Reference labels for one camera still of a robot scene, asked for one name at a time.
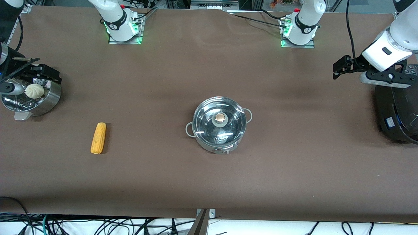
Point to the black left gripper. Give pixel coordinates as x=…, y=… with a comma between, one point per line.
x=355, y=64

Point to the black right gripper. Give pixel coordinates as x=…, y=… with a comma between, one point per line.
x=15, y=67

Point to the yellow corn cob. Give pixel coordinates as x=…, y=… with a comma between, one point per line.
x=98, y=138

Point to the glass lid with copper knob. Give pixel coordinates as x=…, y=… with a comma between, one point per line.
x=209, y=127

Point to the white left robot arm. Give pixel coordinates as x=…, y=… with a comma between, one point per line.
x=401, y=36

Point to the steel steamer pot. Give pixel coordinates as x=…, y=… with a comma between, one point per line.
x=49, y=99

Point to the white steamed bun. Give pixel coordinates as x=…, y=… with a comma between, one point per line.
x=35, y=91

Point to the black rice cooker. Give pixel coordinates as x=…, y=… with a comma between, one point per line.
x=398, y=114

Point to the orange background item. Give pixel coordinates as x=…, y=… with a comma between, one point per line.
x=273, y=4

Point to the brown table cover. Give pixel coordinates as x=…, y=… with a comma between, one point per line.
x=209, y=182

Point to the dark metal bar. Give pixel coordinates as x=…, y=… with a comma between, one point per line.
x=200, y=227

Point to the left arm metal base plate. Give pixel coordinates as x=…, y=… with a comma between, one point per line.
x=310, y=45

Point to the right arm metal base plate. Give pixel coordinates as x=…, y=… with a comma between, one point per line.
x=127, y=40

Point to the silver background frame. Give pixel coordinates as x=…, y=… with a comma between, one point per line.
x=214, y=5

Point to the silver table edge bracket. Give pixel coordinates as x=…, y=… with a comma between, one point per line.
x=212, y=213

